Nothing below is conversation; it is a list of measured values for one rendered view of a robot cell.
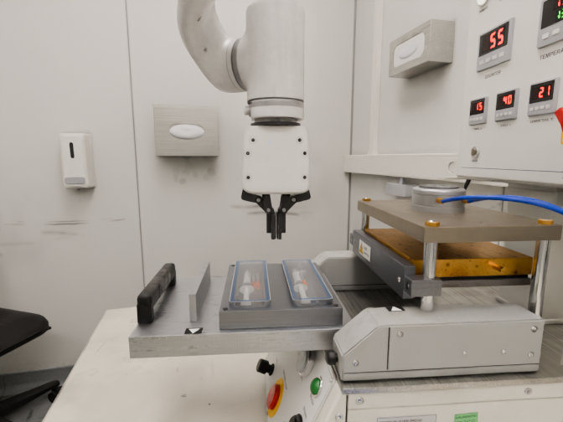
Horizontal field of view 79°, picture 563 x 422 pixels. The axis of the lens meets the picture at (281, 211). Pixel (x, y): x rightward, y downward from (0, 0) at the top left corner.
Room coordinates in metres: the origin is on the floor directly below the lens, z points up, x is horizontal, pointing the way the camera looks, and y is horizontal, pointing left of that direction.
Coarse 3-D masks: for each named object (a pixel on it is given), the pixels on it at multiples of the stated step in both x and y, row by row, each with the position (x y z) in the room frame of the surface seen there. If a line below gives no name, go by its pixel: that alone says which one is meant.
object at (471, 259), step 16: (384, 240) 0.54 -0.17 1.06; (400, 240) 0.54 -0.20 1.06; (416, 240) 0.54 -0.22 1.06; (416, 256) 0.45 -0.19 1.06; (448, 256) 0.45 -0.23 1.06; (464, 256) 0.45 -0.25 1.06; (480, 256) 0.45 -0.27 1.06; (496, 256) 0.45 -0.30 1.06; (512, 256) 0.45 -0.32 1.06; (528, 256) 0.45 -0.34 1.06; (416, 272) 0.44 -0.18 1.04; (448, 272) 0.44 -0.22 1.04; (464, 272) 0.44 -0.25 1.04; (480, 272) 0.44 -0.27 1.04; (496, 272) 0.45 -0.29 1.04; (512, 272) 0.45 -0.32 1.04; (528, 272) 0.45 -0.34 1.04
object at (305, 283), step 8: (288, 264) 0.59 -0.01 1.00; (296, 264) 0.59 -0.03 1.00; (304, 264) 0.59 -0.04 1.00; (312, 264) 0.59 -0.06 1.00; (288, 272) 0.55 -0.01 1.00; (296, 272) 0.55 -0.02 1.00; (304, 272) 0.55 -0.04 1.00; (312, 272) 0.55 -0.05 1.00; (288, 280) 0.51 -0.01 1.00; (296, 280) 0.51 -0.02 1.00; (304, 280) 0.51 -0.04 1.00; (312, 280) 0.51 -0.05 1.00; (320, 280) 0.51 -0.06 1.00; (296, 288) 0.48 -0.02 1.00; (304, 288) 0.48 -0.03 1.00; (312, 288) 0.48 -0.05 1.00; (320, 288) 0.48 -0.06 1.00; (296, 296) 0.44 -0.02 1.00; (304, 296) 0.44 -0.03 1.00; (312, 296) 0.44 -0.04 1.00; (320, 296) 0.44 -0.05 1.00; (328, 296) 0.44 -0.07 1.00
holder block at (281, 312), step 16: (272, 272) 0.57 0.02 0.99; (320, 272) 0.57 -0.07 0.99; (224, 288) 0.50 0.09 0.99; (272, 288) 0.50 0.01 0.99; (224, 304) 0.44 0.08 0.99; (272, 304) 0.44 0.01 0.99; (288, 304) 0.44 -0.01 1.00; (336, 304) 0.44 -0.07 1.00; (224, 320) 0.42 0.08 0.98; (240, 320) 0.42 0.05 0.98; (256, 320) 0.42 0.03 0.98; (272, 320) 0.42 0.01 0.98; (288, 320) 0.43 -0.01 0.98; (304, 320) 0.43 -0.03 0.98; (320, 320) 0.43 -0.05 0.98; (336, 320) 0.43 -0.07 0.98
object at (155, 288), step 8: (168, 264) 0.57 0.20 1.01; (160, 272) 0.53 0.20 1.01; (168, 272) 0.54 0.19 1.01; (152, 280) 0.49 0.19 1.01; (160, 280) 0.49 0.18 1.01; (168, 280) 0.53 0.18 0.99; (176, 280) 0.58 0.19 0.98; (144, 288) 0.46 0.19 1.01; (152, 288) 0.46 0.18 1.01; (160, 288) 0.48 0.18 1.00; (144, 296) 0.44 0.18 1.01; (152, 296) 0.44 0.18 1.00; (144, 304) 0.43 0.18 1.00; (152, 304) 0.44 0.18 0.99; (144, 312) 0.43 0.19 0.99; (152, 312) 0.44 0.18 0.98; (144, 320) 0.43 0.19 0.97; (152, 320) 0.44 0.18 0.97
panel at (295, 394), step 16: (288, 352) 0.57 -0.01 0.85; (320, 352) 0.45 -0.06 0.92; (288, 368) 0.53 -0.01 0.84; (320, 368) 0.43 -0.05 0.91; (272, 384) 0.57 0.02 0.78; (288, 384) 0.50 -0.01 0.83; (304, 384) 0.45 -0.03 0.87; (320, 384) 0.40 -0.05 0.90; (288, 400) 0.47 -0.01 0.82; (304, 400) 0.43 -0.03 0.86; (320, 400) 0.39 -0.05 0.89; (272, 416) 0.50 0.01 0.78; (288, 416) 0.45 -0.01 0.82; (304, 416) 0.40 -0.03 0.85
